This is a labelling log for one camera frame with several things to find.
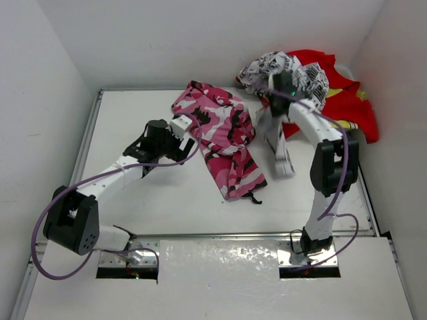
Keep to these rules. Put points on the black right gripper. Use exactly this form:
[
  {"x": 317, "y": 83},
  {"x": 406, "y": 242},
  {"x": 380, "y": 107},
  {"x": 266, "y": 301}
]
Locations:
[{"x": 277, "y": 110}]

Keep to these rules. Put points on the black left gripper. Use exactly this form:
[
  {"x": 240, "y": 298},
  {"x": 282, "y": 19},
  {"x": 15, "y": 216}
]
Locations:
[{"x": 177, "y": 154}]

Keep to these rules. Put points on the pink camouflage trousers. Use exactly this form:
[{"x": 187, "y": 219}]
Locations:
[{"x": 224, "y": 125}]

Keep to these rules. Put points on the black white comic print trousers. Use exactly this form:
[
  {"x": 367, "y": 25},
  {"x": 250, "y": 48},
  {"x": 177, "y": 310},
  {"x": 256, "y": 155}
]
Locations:
[{"x": 311, "y": 82}]

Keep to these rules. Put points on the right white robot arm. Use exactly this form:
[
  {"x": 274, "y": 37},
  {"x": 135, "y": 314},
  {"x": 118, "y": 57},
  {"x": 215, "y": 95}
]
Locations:
[{"x": 334, "y": 167}]

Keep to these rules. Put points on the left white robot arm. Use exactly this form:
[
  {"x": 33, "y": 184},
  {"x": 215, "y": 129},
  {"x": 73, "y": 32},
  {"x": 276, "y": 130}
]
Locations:
[{"x": 73, "y": 219}]

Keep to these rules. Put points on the red yellow garment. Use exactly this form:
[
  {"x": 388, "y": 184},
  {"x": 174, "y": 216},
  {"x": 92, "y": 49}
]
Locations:
[{"x": 345, "y": 102}]

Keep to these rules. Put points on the white front cover board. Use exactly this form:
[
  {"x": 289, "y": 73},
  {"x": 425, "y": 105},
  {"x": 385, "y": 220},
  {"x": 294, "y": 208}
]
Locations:
[{"x": 231, "y": 280}]

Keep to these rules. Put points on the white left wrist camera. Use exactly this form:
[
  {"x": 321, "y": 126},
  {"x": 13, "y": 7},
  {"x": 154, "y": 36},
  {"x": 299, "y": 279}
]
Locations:
[{"x": 180, "y": 125}]

